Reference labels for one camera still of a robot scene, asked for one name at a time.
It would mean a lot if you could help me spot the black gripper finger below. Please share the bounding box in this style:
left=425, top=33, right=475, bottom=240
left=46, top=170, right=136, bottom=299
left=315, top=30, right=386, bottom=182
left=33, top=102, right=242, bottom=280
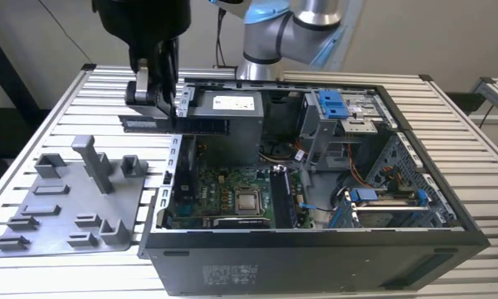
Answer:
left=166, top=38, right=179, bottom=118
left=124, top=40, right=179, bottom=126

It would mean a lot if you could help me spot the black RAM stick white label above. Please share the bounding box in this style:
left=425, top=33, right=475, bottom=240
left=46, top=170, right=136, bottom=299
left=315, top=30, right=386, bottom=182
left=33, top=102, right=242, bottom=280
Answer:
left=118, top=115, right=230, bottom=135

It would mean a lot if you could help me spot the black RAM slot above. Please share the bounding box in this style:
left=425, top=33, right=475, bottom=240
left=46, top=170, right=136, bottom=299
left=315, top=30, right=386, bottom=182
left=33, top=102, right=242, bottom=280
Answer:
left=269, top=170, right=279, bottom=229

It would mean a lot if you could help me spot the RAM stick blue edge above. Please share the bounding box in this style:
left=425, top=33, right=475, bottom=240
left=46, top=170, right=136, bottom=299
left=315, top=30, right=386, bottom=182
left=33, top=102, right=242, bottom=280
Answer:
left=282, top=169, right=301, bottom=229

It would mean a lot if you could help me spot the black case fan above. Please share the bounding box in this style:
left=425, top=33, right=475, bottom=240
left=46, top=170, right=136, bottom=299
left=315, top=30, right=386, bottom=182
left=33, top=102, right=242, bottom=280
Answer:
left=174, top=135, right=199, bottom=202

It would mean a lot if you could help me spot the grey power supply unit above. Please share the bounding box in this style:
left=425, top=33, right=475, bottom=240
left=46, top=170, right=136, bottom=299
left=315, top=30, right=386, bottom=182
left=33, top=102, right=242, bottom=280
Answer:
left=177, top=89, right=267, bottom=166

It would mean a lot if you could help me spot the green motherboard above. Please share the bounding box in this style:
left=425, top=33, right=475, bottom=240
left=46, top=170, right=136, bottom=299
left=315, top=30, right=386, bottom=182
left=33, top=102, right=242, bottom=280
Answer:
left=167, top=166, right=314, bottom=230

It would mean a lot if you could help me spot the grey plastic parts rack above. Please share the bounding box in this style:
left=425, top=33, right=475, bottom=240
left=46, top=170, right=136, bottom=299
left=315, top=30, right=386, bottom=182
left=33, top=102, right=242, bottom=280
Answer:
left=0, top=134, right=150, bottom=259

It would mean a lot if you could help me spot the metal CPU socket cover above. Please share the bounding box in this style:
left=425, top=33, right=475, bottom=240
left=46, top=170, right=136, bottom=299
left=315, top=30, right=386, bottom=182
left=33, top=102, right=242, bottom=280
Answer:
left=231, top=186, right=263, bottom=217

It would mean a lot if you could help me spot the blue plastic drive carrier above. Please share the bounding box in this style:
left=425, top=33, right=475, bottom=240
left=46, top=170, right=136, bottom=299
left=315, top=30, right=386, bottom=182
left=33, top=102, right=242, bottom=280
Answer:
left=315, top=88, right=350, bottom=121

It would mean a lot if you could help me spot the grey metal drive cage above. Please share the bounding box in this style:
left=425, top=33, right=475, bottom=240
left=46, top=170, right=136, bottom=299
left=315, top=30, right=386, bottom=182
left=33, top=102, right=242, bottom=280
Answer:
left=297, top=88, right=398, bottom=171

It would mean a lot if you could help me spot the silver CPU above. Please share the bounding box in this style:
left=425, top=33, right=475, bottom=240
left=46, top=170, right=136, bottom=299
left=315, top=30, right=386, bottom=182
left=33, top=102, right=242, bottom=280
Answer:
left=237, top=194, right=259, bottom=215

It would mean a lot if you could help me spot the black graphics card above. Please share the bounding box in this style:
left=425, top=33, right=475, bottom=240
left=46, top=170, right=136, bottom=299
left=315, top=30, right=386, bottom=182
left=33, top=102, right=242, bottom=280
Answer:
left=205, top=216, right=275, bottom=230

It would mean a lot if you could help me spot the blue disk carrier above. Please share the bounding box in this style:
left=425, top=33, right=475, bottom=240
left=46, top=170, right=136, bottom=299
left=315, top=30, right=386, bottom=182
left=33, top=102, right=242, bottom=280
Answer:
left=329, top=187, right=431, bottom=230

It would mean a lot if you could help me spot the black PC case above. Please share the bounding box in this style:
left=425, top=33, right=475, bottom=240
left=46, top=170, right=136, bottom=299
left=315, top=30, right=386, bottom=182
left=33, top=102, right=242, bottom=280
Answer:
left=137, top=76, right=491, bottom=297

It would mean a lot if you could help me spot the silver hard disk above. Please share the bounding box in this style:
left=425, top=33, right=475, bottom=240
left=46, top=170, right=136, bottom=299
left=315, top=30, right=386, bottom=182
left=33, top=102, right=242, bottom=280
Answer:
left=354, top=201, right=435, bottom=230

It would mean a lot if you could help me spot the black chair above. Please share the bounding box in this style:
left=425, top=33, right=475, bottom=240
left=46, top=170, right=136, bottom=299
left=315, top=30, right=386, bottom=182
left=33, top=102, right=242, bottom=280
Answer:
left=443, top=91, right=487, bottom=118

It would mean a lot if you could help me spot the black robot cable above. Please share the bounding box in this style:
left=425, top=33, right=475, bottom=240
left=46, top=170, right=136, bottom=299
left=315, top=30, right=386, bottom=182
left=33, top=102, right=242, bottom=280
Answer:
left=214, top=7, right=229, bottom=68

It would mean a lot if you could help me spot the thin black wall wire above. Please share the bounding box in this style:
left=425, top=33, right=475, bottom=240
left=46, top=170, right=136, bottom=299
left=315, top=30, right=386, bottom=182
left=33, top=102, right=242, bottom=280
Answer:
left=45, top=2, right=90, bottom=65

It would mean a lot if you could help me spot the multicoloured power wire bundle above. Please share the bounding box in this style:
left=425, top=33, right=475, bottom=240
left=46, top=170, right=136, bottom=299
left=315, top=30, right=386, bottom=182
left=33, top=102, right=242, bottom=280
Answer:
left=257, top=138, right=310, bottom=164

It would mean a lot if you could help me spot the blue-tipped black cable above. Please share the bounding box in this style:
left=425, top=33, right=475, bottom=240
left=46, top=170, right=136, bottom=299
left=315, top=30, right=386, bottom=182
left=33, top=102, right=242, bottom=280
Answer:
left=298, top=201, right=341, bottom=214

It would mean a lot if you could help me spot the orange data wire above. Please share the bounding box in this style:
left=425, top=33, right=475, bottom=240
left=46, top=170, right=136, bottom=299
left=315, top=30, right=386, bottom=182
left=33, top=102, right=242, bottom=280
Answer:
left=345, top=141, right=362, bottom=187

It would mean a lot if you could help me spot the thick black cable loop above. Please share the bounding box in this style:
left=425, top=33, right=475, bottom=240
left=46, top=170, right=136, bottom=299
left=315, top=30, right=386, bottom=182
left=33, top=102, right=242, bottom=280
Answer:
left=330, top=173, right=361, bottom=203

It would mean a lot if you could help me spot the brown hanging wire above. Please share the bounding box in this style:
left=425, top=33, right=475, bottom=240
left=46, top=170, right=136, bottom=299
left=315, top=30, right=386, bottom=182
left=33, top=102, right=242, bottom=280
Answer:
left=479, top=105, right=494, bottom=128

